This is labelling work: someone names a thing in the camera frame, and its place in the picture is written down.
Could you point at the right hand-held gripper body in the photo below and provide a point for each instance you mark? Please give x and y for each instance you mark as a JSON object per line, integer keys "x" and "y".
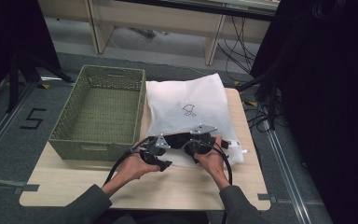
{"x": 202, "y": 143}

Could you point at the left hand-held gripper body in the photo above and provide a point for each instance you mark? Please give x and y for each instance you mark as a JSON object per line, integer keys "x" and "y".
{"x": 154, "y": 151}

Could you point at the black cloth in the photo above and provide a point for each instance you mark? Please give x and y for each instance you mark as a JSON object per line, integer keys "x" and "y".
{"x": 177, "y": 140}

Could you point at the white mesh laundry bag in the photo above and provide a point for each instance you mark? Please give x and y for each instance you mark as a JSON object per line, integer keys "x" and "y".
{"x": 192, "y": 93}

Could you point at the green woven basket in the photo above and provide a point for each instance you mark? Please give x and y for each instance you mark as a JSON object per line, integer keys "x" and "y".
{"x": 105, "y": 109}

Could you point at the person's right hand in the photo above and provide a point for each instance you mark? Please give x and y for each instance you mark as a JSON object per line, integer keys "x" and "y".
{"x": 214, "y": 163}

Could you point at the person's left hand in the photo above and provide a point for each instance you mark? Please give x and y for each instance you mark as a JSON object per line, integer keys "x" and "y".
{"x": 133, "y": 169}

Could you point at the black metal stand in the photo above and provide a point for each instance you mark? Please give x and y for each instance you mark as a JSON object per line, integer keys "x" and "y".
{"x": 272, "y": 93}

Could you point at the grey power strip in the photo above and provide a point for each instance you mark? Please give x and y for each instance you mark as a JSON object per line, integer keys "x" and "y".
{"x": 143, "y": 32}

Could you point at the black curtain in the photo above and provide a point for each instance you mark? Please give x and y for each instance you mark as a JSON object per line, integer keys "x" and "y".
{"x": 329, "y": 93}
{"x": 9, "y": 37}

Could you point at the black tripod stand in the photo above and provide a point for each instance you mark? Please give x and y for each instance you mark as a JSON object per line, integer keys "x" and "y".
{"x": 14, "y": 81}

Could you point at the metal floor rail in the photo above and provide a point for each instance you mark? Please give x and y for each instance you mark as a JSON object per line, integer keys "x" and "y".
{"x": 3, "y": 124}
{"x": 287, "y": 174}

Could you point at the wooden desk frame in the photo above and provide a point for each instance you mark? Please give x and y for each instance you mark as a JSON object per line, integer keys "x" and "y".
{"x": 155, "y": 18}

